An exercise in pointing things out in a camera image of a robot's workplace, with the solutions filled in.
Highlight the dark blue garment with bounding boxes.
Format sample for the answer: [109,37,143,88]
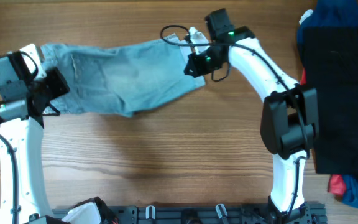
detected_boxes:
[296,1,358,208]

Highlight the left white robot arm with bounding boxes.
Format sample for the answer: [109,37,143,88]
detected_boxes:
[0,44,117,223]

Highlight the light blue denim shorts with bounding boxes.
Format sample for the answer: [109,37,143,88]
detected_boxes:
[40,34,206,117]

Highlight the white garment tag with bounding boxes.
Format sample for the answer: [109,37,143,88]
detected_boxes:
[299,9,313,25]

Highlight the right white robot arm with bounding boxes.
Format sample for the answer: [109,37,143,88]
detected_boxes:
[184,9,319,223]

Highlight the red garment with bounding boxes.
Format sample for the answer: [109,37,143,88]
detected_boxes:
[313,85,349,197]

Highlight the black garment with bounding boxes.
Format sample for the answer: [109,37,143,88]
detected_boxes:
[298,27,358,181]

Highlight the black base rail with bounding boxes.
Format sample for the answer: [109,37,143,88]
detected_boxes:
[109,202,328,224]

